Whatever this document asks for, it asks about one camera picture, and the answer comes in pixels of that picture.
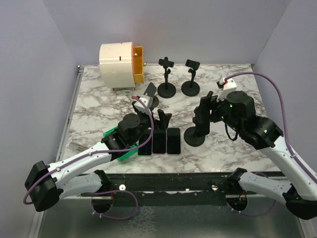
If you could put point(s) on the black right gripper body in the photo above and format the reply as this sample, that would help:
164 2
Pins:
219 112

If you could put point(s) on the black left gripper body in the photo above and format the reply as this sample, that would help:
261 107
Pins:
157 125

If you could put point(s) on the black phone with silver edge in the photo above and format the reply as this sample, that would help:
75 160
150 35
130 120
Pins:
159 142

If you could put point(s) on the purple-edged black phone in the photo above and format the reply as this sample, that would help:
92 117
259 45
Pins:
173 141

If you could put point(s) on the brown round phone stand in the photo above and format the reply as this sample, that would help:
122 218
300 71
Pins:
151 92

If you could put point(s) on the silver-edged phone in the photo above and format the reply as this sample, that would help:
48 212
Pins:
146 150

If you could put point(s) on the black round-base front stand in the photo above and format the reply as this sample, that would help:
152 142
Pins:
166 90

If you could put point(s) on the tall black phone stand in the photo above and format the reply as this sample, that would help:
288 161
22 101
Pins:
191 88

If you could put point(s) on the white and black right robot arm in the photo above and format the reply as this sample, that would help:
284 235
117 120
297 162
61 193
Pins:
237 111

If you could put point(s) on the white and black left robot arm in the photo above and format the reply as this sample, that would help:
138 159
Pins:
47 184

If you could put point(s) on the white cylindrical drum device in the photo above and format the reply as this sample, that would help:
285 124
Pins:
116 65

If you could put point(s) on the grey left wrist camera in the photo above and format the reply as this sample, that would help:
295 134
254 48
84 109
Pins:
144 101

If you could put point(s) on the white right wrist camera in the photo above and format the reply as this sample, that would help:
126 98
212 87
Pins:
226 87

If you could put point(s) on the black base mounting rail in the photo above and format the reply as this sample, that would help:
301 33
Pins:
172 189

